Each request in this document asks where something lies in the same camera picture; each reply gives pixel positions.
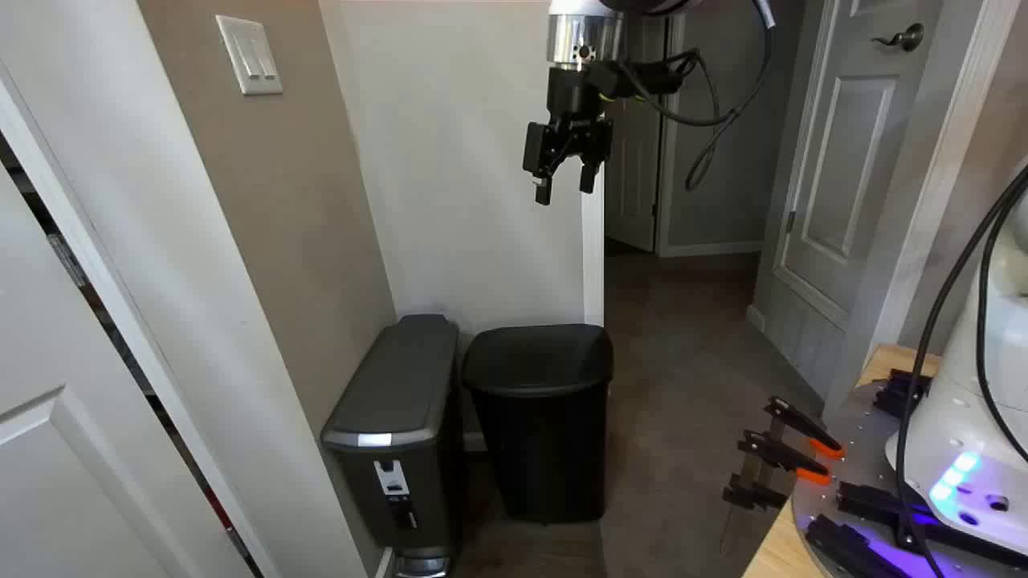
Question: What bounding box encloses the black orange clamp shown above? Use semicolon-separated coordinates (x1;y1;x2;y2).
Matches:
738;429;827;476
766;396;845;458

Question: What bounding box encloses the grey door with handle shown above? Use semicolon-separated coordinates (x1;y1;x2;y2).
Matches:
745;0;1003;401

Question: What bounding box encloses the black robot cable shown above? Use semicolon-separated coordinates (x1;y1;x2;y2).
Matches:
892;156;1028;578

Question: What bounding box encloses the round metal robot base plate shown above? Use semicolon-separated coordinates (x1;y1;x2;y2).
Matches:
789;378;1028;578

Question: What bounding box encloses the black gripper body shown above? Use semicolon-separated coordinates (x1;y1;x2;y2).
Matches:
523;68;615;172

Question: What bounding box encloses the white closet door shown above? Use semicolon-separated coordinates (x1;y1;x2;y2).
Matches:
0;172;251;578

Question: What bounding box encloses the white wall light switch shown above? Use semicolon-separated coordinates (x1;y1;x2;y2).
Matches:
214;16;284;97

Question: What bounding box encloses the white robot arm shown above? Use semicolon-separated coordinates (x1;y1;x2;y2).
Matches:
523;0;1028;552

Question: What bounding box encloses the black plastic trash bin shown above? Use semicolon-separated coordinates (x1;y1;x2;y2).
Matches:
464;323;615;522

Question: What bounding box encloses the black orange clamp upper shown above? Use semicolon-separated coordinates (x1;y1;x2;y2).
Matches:
766;396;845;458

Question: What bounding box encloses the grey step trash can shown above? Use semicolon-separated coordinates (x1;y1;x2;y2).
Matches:
320;314;465;573

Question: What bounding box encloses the black orange clamp lower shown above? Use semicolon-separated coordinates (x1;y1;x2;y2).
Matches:
738;429;827;476

